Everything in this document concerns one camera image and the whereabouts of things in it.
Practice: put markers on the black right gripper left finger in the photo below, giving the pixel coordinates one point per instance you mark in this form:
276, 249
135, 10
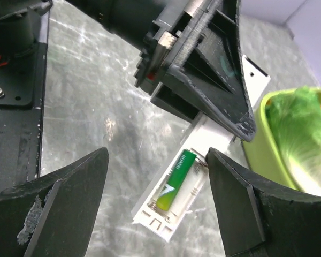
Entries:
54, 215

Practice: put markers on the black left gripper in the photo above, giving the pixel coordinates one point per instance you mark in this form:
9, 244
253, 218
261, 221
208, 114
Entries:
191, 50

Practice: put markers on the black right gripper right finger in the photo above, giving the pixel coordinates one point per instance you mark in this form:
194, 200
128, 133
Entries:
258, 217

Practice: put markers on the green AA battery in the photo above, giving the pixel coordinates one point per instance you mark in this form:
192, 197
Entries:
175, 180

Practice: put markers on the slim white remote control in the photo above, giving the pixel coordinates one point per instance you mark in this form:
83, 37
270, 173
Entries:
202, 134

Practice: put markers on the green plastic bowl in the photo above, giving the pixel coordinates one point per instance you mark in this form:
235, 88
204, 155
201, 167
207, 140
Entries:
262, 152

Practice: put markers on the white green cabbage toy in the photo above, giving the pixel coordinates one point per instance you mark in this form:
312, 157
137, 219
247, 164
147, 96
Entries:
295, 122

